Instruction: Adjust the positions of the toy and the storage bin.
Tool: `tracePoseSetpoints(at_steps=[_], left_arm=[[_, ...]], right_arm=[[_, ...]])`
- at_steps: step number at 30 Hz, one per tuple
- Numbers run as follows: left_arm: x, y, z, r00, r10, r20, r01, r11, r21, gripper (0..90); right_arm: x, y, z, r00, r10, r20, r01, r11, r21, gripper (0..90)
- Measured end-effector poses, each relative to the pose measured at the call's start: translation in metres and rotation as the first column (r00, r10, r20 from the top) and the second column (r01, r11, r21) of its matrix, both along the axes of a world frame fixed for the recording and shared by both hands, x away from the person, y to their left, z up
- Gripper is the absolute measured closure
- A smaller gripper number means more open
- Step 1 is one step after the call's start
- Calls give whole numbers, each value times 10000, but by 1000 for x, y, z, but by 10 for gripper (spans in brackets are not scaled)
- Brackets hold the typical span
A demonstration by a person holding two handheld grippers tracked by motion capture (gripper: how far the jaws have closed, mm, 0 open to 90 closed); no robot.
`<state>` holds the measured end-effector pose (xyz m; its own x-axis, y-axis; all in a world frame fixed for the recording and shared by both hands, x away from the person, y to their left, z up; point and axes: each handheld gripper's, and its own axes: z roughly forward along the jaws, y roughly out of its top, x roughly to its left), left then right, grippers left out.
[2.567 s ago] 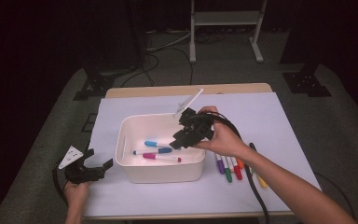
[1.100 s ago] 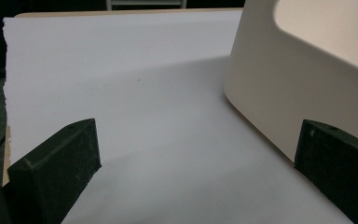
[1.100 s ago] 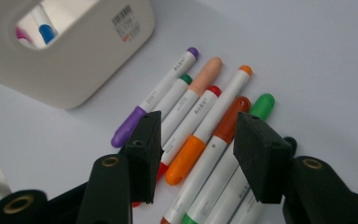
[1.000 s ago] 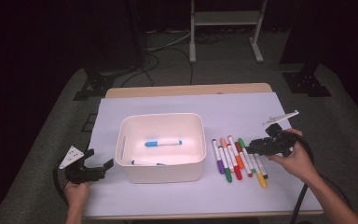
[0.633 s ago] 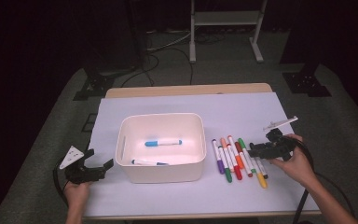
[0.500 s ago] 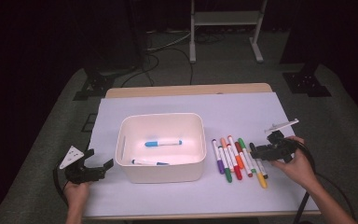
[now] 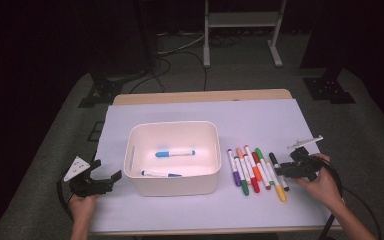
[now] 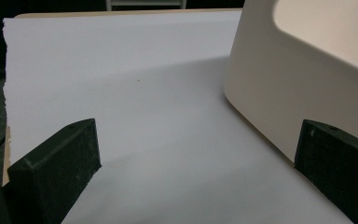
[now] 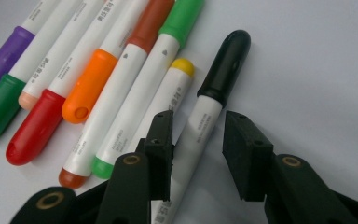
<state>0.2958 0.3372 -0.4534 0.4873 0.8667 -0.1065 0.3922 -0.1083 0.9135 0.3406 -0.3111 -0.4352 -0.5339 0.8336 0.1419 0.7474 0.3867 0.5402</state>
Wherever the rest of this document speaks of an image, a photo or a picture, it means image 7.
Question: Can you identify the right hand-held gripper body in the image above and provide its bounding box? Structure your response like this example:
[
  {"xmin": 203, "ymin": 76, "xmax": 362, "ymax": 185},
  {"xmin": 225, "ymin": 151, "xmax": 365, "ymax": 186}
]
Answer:
[{"xmin": 286, "ymin": 134, "xmax": 325, "ymax": 183}]

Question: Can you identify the grey floor cable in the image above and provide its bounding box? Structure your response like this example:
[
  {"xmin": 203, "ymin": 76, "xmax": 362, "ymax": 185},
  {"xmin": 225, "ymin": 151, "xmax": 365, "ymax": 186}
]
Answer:
[{"xmin": 157, "ymin": 33, "xmax": 205, "ymax": 56}]

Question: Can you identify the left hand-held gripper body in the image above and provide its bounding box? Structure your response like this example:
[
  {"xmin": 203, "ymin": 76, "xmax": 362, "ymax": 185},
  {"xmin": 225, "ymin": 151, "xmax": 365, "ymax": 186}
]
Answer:
[{"xmin": 62, "ymin": 155, "xmax": 114, "ymax": 198}]

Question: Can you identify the black stand base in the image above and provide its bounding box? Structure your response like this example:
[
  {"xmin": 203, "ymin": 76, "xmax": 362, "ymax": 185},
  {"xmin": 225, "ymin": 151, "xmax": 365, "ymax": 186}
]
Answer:
[
  {"xmin": 78, "ymin": 73, "xmax": 125, "ymax": 109},
  {"xmin": 302, "ymin": 68, "xmax": 357, "ymax": 105}
]

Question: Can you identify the black floor cable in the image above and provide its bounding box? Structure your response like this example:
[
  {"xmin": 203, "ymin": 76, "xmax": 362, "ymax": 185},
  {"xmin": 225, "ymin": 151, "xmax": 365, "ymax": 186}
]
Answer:
[
  {"xmin": 129, "ymin": 56, "xmax": 173, "ymax": 94},
  {"xmin": 159, "ymin": 49, "xmax": 209, "ymax": 92}
]

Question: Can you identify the person's right hand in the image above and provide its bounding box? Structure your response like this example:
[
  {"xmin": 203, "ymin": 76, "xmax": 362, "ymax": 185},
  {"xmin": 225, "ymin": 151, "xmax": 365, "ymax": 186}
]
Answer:
[{"xmin": 294, "ymin": 152, "xmax": 345, "ymax": 211}]

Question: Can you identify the light blue marker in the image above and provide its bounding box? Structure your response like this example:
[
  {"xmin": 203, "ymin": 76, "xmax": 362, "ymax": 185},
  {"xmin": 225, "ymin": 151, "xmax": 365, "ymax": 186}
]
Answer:
[{"xmin": 154, "ymin": 149, "xmax": 197, "ymax": 158}]

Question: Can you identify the right hand-held gripper cable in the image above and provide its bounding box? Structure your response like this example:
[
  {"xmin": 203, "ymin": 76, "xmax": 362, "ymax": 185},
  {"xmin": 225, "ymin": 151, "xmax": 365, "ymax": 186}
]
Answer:
[{"xmin": 316, "ymin": 156, "xmax": 346, "ymax": 240}]

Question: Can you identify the dark blue marker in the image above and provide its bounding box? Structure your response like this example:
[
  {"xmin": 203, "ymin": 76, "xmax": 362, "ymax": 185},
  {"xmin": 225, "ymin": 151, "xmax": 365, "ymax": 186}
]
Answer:
[{"xmin": 140, "ymin": 170, "xmax": 183, "ymax": 178}]

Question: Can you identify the orange marker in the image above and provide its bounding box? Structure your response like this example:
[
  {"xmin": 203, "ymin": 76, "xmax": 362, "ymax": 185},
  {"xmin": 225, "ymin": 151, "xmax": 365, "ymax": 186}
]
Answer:
[{"xmin": 243, "ymin": 144, "xmax": 263, "ymax": 182}]

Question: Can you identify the thin black cable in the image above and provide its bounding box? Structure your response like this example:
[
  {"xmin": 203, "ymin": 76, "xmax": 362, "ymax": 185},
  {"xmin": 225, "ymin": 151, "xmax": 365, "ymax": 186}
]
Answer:
[{"xmin": 341, "ymin": 186, "xmax": 383, "ymax": 240}]

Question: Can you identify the black marker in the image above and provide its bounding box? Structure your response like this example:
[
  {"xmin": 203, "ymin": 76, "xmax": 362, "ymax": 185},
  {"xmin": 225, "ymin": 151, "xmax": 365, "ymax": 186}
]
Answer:
[{"xmin": 268, "ymin": 152, "xmax": 290, "ymax": 192}]

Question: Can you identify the black floor frame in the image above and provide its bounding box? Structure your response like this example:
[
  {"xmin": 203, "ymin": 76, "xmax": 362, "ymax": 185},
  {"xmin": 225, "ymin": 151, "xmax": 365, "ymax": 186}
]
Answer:
[{"xmin": 86, "ymin": 121, "xmax": 105, "ymax": 143}]

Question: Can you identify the white sheet covered board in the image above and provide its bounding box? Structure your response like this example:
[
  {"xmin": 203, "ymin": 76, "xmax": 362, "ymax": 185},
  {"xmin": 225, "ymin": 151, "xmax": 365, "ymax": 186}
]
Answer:
[{"xmin": 88, "ymin": 98, "xmax": 341, "ymax": 234}]

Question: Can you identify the light green marker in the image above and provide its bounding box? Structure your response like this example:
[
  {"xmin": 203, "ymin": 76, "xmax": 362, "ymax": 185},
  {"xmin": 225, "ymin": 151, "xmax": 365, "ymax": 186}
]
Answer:
[{"xmin": 255, "ymin": 147, "xmax": 277, "ymax": 186}]

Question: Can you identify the left hand-held gripper cable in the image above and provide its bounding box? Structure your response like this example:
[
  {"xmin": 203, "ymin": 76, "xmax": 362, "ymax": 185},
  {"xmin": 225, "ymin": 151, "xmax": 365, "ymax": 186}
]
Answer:
[{"xmin": 56, "ymin": 171, "xmax": 76, "ymax": 223}]

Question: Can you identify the hand-held gripper cable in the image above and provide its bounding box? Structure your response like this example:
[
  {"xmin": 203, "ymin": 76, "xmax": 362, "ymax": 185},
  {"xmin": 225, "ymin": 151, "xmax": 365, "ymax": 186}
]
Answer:
[
  {"xmin": 56, "ymin": 171, "xmax": 76, "ymax": 223},
  {"xmin": 316, "ymin": 156, "xmax": 346, "ymax": 240}
]

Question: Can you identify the purple marker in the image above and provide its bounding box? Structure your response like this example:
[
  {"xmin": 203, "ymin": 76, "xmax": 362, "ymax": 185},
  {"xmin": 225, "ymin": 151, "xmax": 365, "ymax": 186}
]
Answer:
[{"xmin": 226, "ymin": 148, "xmax": 243, "ymax": 188}]

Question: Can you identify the white plastic storage box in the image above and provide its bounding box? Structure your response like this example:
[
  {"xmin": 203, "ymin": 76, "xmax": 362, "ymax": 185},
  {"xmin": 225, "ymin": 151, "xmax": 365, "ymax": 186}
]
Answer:
[{"xmin": 123, "ymin": 120, "xmax": 223, "ymax": 198}]

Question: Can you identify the peach marker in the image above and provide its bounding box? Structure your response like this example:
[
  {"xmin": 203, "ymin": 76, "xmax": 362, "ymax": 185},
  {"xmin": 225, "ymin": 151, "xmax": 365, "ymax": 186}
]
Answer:
[{"xmin": 235, "ymin": 147, "xmax": 252, "ymax": 185}]

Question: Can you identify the person's left hand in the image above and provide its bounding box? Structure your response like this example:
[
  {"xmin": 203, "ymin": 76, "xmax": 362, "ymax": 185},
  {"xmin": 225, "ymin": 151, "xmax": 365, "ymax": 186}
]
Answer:
[{"xmin": 67, "ymin": 194, "xmax": 98, "ymax": 225}]

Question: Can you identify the white metal frame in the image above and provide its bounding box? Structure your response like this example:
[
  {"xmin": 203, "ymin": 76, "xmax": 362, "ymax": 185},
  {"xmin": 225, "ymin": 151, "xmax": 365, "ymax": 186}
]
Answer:
[{"xmin": 202, "ymin": 0, "xmax": 288, "ymax": 69}]

